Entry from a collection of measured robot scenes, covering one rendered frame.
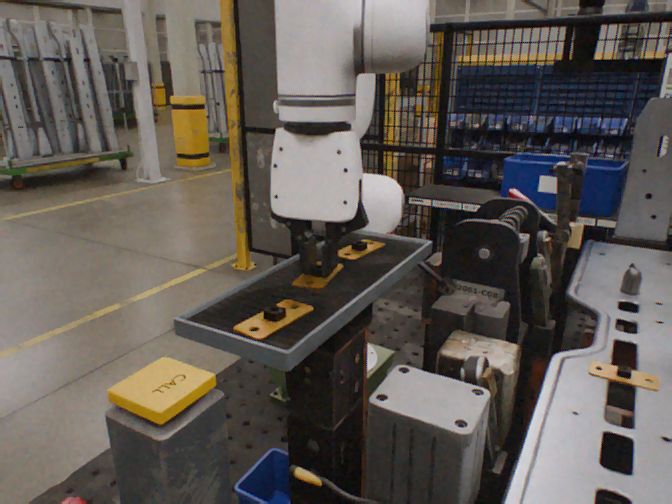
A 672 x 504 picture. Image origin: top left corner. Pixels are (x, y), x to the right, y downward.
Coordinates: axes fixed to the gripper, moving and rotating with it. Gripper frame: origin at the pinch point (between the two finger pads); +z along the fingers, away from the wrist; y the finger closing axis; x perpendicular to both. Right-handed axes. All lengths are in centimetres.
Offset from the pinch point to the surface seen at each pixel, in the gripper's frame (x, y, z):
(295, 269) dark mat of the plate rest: 1.1, -3.6, 2.6
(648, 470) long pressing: -2.4, 37.7, 18.5
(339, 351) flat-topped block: -4.3, 4.2, 9.9
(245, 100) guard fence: 269, -157, -3
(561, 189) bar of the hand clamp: 64, 31, 3
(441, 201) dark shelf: 104, 1, 17
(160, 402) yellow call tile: -27.9, -1.9, 2.4
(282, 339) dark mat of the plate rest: -16.1, 2.6, 2.4
